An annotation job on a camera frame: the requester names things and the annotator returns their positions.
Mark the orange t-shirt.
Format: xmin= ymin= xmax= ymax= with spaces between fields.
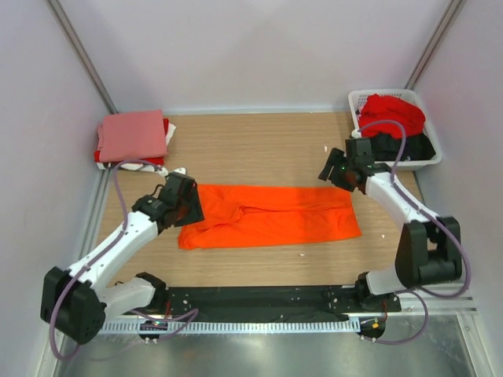
xmin=178 ymin=185 xmax=362 ymax=250

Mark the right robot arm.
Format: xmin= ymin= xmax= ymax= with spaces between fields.
xmin=318 ymin=138 xmax=464 ymax=311

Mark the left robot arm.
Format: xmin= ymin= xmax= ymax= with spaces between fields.
xmin=40 ymin=171 xmax=204 ymax=346

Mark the black t-shirt in basket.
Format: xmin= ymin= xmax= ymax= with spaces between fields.
xmin=370 ymin=133 xmax=435 ymax=162

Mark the white plastic laundry basket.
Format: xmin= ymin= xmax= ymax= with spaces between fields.
xmin=347 ymin=89 xmax=442 ymax=170

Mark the red t-shirt in basket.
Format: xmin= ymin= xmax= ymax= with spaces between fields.
xmin=358 ymin=94 xmax=426 ymax=140

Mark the folded pink t-shirt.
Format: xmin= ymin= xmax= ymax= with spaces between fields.
xmin=96 ymin=110 xmax=167 ymax=163

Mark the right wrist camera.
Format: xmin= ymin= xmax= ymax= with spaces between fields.
xmin=351 ymin=129 xmax=362 ymax=138

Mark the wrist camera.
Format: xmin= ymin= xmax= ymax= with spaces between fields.
xmin=157 ymin=167 xmax=187 ymax=178
xmin=351 ymin=129 xmax=362 ymax=138

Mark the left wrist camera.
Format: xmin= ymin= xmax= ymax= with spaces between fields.
xmin=157 ymin=167 xmax=187 ymax=178

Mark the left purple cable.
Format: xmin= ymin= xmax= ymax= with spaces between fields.
xmin=49 ymin=159 xmax=200 ymax=362

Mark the purple cable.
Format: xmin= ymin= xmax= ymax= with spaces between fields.
xmin=355 ymin=119 xmax=472 ymax=346
xmin=49 ymin=159 xmax=200 ymax=362

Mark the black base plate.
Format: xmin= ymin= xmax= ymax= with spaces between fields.
xmin=154 ymin=285 xmax=402 ymax=316

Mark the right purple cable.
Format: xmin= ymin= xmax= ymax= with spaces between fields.
xmin=355 ymin=119 xmax=472 ymax=346

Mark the white slotted cable duct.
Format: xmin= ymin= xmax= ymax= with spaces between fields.
xmin=99 ymin=317 xmax=361 ymax=335

